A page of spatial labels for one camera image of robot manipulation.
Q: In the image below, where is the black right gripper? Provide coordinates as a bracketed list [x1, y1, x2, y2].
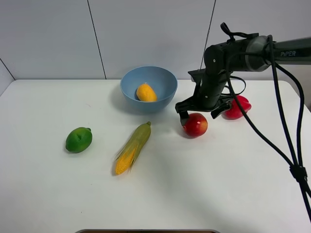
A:
[175, 71, 232, 126]

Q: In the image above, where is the red apple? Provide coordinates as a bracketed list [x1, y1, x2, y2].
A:
[183, 113, 208, 138]

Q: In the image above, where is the yellow mango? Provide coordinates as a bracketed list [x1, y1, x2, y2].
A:
[136, 83, 157, 102]

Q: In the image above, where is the green lime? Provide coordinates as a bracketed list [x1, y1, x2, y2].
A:
[65, 127, 93, 153]

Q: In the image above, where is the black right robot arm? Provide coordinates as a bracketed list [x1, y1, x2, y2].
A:
[175, 36, 311, 126]

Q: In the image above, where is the blue plastic bowl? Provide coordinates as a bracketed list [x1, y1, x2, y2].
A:
[120, 66, 178, 114]

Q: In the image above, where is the red bell pepper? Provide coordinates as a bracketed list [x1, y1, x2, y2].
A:
[223, 95, 252, 120]

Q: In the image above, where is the corn cob with husk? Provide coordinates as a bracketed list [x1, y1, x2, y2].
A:
[114, 121, 151, 175]

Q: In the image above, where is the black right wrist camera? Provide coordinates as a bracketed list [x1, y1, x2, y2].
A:
[188, 69, 206, 83]

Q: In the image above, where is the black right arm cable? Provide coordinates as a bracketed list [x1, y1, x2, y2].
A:
[220, 22, 311, 233]

